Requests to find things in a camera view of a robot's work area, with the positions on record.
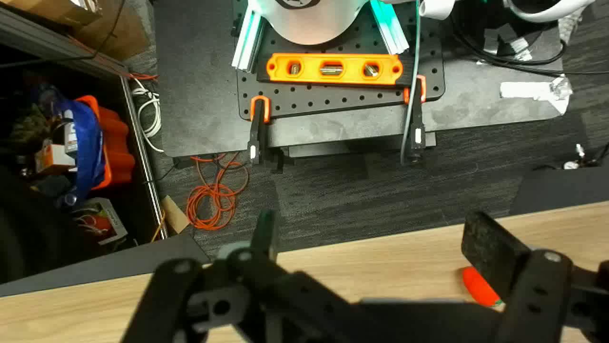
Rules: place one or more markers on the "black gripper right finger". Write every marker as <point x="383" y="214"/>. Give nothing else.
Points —
<point x="493" y="253"/>

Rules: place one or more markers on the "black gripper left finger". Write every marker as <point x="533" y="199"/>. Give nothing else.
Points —
<point x="265" y="235"/>

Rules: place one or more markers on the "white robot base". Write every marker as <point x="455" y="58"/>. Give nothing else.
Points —
<point x="308" y="22"/>

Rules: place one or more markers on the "red ball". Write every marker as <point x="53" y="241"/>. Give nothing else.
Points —
<point x="478" y="289"/>

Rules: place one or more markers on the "left orange black clamp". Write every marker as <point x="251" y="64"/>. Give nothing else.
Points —
<point x="259" y="117"/>

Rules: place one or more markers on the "orange black clamp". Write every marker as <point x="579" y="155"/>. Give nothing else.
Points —
<point x="259" y="117"/>
<point x="413" y="134"/>

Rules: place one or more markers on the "right orange black clamp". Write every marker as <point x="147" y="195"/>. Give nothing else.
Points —
<point x="413" y="134"/>

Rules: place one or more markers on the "orange spirit level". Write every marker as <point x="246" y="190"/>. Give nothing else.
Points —
<point x="345" y="70"/>

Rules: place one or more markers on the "blue and orange bag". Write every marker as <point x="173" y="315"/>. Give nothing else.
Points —
<point x="93" y="148"/>

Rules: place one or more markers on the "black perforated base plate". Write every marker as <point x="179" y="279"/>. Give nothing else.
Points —
<point x="396" y="22"/>

